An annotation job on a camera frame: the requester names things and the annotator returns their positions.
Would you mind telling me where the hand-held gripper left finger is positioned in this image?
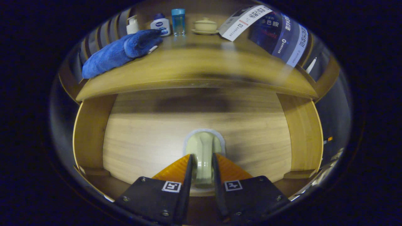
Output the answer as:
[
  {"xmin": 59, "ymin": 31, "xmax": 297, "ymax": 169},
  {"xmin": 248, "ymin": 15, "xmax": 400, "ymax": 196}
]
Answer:
[{"xmin": 114, "ymin": 153, "xmax": 193, "ymax": 226}]

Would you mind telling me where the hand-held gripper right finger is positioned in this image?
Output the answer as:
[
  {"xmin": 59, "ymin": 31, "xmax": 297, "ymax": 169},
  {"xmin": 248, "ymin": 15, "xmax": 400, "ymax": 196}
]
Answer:
[{"xmin": 211, "ymin": 153, "xmax": 291, "ymax": 225}]

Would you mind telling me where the pale green slipper-shaped object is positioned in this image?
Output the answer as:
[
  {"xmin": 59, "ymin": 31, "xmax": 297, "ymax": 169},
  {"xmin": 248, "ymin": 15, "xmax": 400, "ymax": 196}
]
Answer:
[{"xmin": 183, "ymin": 128, "xmax": 226, "ymax": 190}]

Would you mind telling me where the wooden drawer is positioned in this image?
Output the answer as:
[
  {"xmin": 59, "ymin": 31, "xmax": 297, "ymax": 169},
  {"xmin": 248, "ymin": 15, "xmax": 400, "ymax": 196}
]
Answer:
[{"xmin": 73, "ymin": 88, "xmax": 324, "ymax": 201}]

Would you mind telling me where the wooden countertop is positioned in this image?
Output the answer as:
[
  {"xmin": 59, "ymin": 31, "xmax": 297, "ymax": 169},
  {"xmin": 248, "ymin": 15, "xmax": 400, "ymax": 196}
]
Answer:
[{"xmin": 75, "ymin": 33, "xmax": 319, "ymax": 101}]

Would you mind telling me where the blue rolled towel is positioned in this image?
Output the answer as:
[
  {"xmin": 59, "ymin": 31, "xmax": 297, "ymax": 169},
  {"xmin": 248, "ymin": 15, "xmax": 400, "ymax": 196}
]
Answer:
[{"xmin": 82, "ymin": 29, "xmax": 164, "ymax": 79}]

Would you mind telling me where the dark blue book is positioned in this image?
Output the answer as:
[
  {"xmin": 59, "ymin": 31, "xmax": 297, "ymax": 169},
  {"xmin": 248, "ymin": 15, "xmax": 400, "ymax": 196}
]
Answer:
[{"xmin": 248, "ymin": 11, "xmax": 302, "ymax": 62}]

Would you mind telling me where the beige lidded teacup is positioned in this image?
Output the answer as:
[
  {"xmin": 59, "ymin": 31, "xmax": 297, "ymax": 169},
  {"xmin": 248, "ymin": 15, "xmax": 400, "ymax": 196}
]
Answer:
[{"xmin": 192, "ymin": 17, "xmax": 219, "ymax": 35}]

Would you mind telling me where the light blue book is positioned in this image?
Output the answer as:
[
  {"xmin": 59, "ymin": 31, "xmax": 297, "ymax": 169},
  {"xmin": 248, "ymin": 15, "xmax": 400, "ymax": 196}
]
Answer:
[{"xmin": 286, "ymin": 24, "xmax": 310, "ymax": 68}]

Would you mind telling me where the white book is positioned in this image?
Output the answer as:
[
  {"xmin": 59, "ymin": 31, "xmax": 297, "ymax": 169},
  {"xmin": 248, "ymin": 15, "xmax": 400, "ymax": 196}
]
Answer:
[{"xmin": 218, "ymin": 5, "xmax": 273, "ymax": 42}]

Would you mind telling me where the clear blue bottle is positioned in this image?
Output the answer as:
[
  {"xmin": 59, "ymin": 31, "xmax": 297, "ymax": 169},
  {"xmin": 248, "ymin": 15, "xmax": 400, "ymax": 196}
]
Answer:
[{"xmin": 171, "ymin": 8, "xmax": 186, "ymax": 36}]

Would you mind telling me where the white bottle with blue cap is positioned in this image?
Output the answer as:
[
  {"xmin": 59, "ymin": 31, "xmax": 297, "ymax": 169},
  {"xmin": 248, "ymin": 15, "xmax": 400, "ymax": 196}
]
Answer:
[{"xmin": 150, "ymin": 13, "xmax": 171, "ymax": 37}]

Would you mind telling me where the white pump bottle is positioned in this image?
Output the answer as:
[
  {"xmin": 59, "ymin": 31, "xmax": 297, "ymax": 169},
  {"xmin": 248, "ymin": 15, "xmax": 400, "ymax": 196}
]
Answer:
[{"xmin": 126, "ymin": 15, "xmax": 139, "ymax": 35}]

